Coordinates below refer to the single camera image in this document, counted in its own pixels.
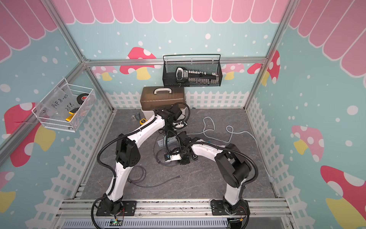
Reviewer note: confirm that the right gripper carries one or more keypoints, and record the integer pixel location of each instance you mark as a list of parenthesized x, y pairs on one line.
[(183, 162)]

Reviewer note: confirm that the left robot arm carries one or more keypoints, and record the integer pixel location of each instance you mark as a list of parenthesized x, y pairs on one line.
[(127, 155)]

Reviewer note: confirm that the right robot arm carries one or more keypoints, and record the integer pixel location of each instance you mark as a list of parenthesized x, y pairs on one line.
[(236, 168)]

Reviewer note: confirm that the grey power strip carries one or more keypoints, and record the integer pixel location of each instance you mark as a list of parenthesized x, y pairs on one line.
[(161, 143)]

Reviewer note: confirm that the white box brown lid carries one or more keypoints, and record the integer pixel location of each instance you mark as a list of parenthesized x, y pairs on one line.
[(154, 97)]

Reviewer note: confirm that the yellow tape measure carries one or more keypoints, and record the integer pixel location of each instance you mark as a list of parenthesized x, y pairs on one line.
[(143, 121)]

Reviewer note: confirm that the socket set in basket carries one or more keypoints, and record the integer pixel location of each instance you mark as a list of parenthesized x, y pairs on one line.
[(189, 78)]

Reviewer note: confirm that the black tape roll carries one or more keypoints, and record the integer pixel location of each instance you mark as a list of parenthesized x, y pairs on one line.
[(81, 98)]

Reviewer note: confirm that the yellow tool in bin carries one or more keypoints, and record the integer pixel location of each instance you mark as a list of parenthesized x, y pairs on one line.
[(72, 114)]

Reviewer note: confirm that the black wire mesh basket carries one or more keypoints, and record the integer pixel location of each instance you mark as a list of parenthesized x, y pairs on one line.
[(192, 70)]

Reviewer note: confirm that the clear wall bin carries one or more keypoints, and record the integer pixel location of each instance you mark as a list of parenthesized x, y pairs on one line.
[(54, 108)]

